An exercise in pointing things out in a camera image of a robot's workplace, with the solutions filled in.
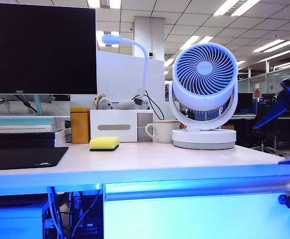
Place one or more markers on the white round desk fan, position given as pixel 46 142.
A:
pixel 205 140

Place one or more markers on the red round sign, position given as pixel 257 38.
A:
pixel 257 93

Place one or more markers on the black mouse pad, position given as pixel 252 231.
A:
pixel 18 156

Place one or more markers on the white mug with wooden lid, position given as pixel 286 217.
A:
pixel 164 132

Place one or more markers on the white computer case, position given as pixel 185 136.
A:
pixel 13 221

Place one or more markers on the black drawer lock with keys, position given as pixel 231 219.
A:
pixel 288 200

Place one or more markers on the white flat book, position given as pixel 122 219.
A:
pixel 15 128

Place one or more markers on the yellow green cleaning sponge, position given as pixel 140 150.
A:
pixel 104 142

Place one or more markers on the white tissue box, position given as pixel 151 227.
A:
pixel 114 119

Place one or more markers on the black book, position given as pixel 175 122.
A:
pixel 18 136
pixel 18 144

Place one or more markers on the black AOC computer monitor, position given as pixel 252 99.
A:
pixel 35 49

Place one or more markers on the ceiling fluorescent light fixture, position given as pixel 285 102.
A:
pixel 268 46
pixel 190 42
pixel 226 7

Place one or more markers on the tan white plush toy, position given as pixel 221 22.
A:
pixel 103 102

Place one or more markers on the yellow rectangular tin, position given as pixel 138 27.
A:
pixel 80 127

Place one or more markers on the black background monitor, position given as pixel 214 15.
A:
pixel 243 103

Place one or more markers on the grey plush toy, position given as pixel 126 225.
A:
pixel 125 104

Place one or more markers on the black computer tower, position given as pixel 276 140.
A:
pixel 85 219

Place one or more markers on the white gooseneck desk lamp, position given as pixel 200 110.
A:
pixel 111 39

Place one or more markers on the black office chair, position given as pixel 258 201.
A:
pixel 266 135

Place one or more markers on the teal monitor stand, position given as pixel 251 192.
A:
pixel 37 104

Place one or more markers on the teal book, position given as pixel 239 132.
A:
pixel 18 121

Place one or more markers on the white thick book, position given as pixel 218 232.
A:
pixel 62 137

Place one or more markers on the white desk drawer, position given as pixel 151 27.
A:
pixel 197 219

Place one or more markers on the small white wall device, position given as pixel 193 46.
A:
pixel 151 54

